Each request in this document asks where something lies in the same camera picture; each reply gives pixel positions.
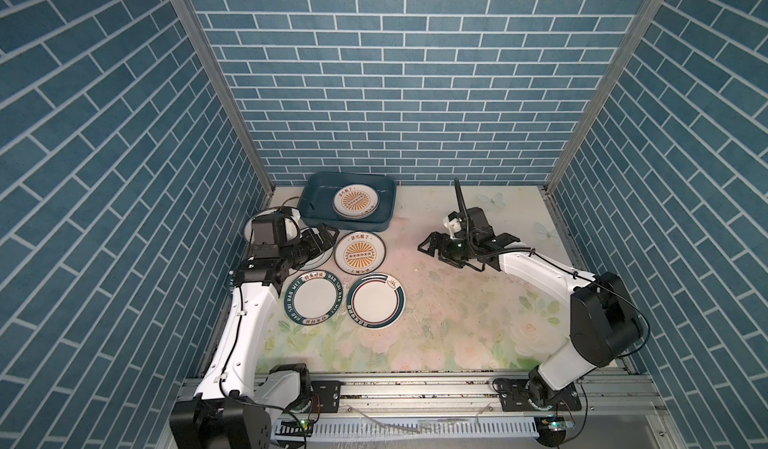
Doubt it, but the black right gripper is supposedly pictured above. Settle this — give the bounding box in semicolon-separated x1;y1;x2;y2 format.
417;230;477;268

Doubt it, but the teal plastic bin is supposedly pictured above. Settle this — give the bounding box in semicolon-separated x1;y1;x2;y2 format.
298;172;396;232

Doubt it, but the green striped rim plate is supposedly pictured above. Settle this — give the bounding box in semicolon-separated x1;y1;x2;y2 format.
346;273;406;330

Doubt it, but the orange sunburst plate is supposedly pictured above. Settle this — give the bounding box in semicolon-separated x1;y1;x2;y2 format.
333;184;380;220
334;231;386;275
243;207;300;245

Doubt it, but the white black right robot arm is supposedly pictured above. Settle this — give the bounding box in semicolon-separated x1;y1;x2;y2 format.
417;207;644;410

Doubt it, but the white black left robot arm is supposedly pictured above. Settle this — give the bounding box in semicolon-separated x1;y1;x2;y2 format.
169;208;339;448

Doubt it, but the white plate green flower outline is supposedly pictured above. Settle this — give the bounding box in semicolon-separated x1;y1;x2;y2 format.
292;226;338;270

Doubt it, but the green lettered rim plate centre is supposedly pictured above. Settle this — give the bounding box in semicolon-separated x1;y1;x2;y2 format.
284;270;343;326

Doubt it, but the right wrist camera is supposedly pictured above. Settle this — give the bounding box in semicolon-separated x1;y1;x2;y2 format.
443;212;465;240

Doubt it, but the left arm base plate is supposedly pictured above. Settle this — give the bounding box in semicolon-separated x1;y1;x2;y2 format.
256;380;343;415

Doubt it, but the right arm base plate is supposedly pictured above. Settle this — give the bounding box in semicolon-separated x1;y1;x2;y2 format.
491;378;582;412

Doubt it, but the aluminium mounting rail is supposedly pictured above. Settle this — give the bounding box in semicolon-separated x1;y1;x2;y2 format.
155;372;685;449

